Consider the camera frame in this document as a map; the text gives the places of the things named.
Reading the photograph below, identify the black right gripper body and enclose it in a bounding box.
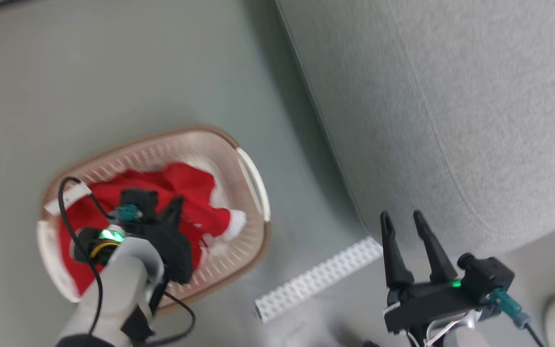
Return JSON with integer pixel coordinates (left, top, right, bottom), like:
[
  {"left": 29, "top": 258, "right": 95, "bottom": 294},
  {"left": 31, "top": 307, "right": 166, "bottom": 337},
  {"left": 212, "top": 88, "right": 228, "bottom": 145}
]
[{"left": 383, "top": 277, "right": 483, "bottom": 334}]

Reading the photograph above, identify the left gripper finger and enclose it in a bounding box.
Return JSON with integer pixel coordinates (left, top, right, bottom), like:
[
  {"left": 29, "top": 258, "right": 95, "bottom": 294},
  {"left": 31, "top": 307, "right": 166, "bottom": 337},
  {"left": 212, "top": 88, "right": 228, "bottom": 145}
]
[{"left": 161, "top": 195, "right": 185, "bottom": 226}]

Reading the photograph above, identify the grey fabric sofa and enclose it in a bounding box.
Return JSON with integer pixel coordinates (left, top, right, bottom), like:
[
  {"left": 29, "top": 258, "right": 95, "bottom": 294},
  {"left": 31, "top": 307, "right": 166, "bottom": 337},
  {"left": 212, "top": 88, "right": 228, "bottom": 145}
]
[{"left": 275, "top": 0, "right": 555, "bottom": 256}]

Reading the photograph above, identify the right camera cable teal plug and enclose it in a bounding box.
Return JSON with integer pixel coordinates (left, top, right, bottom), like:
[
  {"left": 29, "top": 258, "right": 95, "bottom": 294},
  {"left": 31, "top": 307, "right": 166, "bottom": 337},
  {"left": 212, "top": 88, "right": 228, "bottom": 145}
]
[{"left": 492, "top": 288, "right": 548, "bottom": 347}]

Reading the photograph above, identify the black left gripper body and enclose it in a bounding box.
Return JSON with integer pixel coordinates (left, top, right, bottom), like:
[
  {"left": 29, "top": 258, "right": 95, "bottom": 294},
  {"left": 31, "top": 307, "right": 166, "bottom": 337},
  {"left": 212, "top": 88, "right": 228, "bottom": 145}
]
[{"left": 138, "top": 218, "right": 195, "bottom": 286}]

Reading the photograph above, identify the cream perforated laundry basket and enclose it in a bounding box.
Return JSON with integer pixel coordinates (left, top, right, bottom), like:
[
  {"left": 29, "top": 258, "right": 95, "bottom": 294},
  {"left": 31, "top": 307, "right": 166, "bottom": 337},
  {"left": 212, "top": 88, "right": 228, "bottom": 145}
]
[{"left": 37, "top": 125, "right": 272, "bottom": 316}]

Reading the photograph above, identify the white perforated strip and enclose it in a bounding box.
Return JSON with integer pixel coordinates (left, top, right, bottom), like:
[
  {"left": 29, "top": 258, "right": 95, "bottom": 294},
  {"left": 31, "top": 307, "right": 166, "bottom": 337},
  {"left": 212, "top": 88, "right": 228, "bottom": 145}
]
[{"left": 254, "top": 236, "right": 384, "bottom": 323}]

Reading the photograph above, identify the red white-trimmed garment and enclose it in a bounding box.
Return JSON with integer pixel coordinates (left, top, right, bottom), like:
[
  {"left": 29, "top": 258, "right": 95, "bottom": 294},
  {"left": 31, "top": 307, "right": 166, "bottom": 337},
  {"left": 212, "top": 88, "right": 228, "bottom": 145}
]
[{"left": 58, "top": 162, "right": 247, "bottom": 295}]

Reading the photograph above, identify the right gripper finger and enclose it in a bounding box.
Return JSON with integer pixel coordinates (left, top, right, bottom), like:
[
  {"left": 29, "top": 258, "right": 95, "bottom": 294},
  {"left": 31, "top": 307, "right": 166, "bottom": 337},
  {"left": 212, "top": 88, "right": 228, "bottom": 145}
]
[
  {"left": 412, "top": 210, "right": 458, "bottom": 285},
  {"left": 380, "top": 211, "right": 415, "bottom": 291}
]

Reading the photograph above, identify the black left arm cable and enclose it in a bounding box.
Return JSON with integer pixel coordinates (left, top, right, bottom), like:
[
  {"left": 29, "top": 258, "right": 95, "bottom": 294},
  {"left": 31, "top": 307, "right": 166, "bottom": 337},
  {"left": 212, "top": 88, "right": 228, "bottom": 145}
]
[{"left": 58, "top": 177, "right": 114, "bottom": 338}]

